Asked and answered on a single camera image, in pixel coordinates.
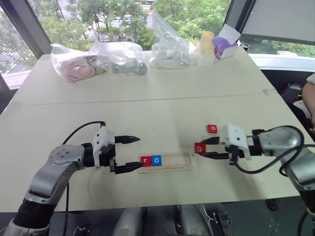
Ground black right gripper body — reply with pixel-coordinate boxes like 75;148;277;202
222;144;246;166

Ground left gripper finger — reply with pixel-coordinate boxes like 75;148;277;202
114;161;144;175
114;135;141;145

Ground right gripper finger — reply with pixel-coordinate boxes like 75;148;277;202
200;136;221;146
196;151;230;161

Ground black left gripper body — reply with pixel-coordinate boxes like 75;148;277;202
99;143;118;173

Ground red letter b block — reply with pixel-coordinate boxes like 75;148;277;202
193;142;207;155

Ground red letter r block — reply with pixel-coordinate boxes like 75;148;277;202
139;155;152;168

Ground blue letter o block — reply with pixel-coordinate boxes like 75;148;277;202
150;154;163;167

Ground wooden letter tray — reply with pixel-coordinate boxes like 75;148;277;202
136;152;194;175

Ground grey rounded shape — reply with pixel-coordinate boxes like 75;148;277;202
113;207;144;236

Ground black table foot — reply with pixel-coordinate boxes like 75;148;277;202
265;198;281;212

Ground black metal clamp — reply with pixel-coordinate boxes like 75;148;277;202
73;226;90;236
212;210;232;236

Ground plastic bag with dark items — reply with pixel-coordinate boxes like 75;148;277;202
89;41;149;77

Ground grey and yellow device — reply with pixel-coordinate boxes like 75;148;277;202
283;83;304;100

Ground plastic bag with pink cloth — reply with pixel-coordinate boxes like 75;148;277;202
50;43;109;84

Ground yellow and white plastic container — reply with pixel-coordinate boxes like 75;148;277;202
196;30;215;68

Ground purple and white carton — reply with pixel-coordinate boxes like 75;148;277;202
211;24;242;60

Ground tall clear bag white items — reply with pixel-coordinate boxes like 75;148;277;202
150;10;193;70

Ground grey roller blind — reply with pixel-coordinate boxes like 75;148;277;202
242;0;315;46

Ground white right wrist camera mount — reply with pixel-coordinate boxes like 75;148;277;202
220;123;253;161

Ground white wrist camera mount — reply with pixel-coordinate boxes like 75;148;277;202
93;126;116;170
220;123;253;161

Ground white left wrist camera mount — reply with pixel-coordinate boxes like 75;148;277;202
93;126;116;170

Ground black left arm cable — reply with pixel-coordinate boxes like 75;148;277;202
62;120;107;236

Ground dark window frame post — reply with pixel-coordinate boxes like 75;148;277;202
0;0;53;60
222;0;257;53

